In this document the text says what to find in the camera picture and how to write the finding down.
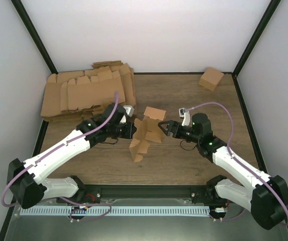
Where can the folded brown cardboard box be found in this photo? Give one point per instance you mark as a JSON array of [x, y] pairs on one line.
[[210, 78]]

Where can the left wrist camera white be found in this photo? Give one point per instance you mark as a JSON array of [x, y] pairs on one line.
[[129, 110]]

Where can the stack of flat cardboard boxes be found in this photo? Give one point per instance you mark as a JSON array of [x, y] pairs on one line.
[[83, 93]]

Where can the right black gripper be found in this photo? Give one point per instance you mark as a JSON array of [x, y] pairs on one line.
[[175, 134]]

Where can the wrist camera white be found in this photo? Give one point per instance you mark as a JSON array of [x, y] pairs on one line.
[[129, 110], [185, 116]]

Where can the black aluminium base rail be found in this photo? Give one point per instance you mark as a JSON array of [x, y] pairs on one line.
[[195, 193]]

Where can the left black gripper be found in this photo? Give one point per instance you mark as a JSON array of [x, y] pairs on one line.
[[131, 130]]

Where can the light blue slotted cable duct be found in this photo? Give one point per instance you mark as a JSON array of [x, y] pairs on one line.
[[194, 211]]

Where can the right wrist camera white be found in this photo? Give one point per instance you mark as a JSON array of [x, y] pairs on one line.
[[185, 116]]

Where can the black enclosure frame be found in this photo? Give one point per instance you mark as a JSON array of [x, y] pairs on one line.
[[245, 71]]

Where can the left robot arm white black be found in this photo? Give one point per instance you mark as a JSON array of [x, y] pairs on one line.
[[29, 180]]

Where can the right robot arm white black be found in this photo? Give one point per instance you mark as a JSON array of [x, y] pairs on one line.
[[264, 196]]

